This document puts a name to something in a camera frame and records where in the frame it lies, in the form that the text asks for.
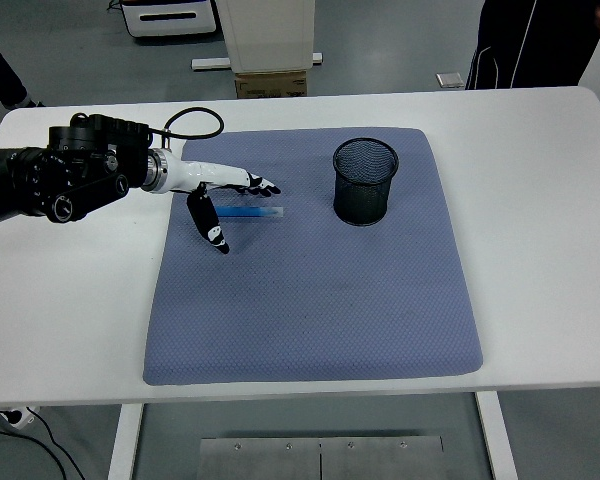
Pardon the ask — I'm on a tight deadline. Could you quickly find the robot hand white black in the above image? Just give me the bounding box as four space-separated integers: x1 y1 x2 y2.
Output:
160 148 283 256

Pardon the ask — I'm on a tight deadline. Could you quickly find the blue marker with clear cap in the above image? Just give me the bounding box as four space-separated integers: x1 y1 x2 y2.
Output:
213 204 286 220

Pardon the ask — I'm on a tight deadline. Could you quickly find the black mesh pen holder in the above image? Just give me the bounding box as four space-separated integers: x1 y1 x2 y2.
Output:
332 137 400 227

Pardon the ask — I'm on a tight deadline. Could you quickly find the cardboard box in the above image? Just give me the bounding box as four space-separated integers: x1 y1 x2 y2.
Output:
234 71 309 100

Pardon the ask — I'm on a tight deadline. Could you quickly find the white device with dark slot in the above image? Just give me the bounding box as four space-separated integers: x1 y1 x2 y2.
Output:
119 0 218 39

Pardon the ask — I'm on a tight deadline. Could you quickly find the blue-grey textured mat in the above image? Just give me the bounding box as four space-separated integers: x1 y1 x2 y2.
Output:
142 127 485 387

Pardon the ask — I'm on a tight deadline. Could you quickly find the white table leg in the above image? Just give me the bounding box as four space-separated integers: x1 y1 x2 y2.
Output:
474 392 519 480
107 402 145 480

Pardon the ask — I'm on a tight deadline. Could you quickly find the grey metal plate with screws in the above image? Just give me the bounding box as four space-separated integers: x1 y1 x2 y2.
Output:
199 435 445 480

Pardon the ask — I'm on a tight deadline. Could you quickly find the white power strip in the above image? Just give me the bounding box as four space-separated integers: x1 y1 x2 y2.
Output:
2 405 41 430

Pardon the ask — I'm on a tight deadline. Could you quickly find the black floor cable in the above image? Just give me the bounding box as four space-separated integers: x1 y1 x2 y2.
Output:
0 409 89 480

